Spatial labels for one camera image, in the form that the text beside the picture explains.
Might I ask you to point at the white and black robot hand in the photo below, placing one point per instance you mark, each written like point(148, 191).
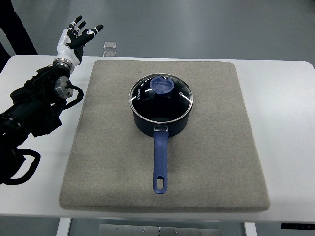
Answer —
point(72, 42)

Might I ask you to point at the glass pot lid blue knob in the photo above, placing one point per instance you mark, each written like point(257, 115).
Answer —
point(161, 98)

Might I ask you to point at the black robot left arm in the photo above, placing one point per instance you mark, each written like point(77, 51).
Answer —
point(36, 108)

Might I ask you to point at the silver floor outlet plate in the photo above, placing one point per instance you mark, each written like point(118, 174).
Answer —
point(109, 49)

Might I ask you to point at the dark object top left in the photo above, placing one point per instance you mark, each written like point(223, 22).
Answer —
point(13, 28)

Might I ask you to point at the white table leg left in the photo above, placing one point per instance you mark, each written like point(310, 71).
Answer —
point(63, 227)

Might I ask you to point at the white table leg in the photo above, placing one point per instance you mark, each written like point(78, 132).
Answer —
point(63, 227)
point(250, 229)

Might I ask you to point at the beige felt mat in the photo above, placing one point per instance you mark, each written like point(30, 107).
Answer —
point(212, 165)

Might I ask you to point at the metal plate under table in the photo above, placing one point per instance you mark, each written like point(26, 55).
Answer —
point(129, 230)

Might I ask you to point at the white table leg right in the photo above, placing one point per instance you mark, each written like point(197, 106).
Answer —
point(250, 229)

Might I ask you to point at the black table control panel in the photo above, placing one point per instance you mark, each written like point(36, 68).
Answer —
point(298, 226)

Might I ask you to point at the dark blue saucepan blue handle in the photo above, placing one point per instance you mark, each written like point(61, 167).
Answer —
point(160, 127)

